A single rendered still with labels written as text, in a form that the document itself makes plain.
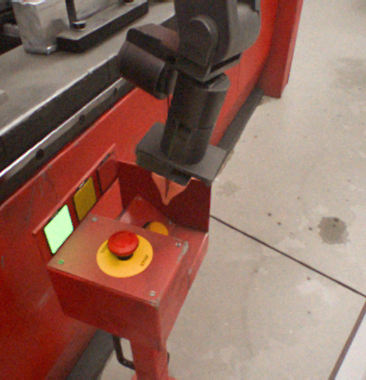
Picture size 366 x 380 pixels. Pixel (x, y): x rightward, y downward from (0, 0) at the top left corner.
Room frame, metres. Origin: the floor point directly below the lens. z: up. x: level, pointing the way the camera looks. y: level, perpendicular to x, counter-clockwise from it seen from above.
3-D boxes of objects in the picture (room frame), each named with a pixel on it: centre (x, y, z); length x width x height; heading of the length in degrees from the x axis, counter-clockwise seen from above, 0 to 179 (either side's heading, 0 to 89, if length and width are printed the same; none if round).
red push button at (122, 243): (0.32, 0.08, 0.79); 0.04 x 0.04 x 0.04
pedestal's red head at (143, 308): (0.37, 0.07, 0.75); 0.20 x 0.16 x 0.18; 159
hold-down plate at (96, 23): (0.90, 0.17, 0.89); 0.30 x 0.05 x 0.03; 157
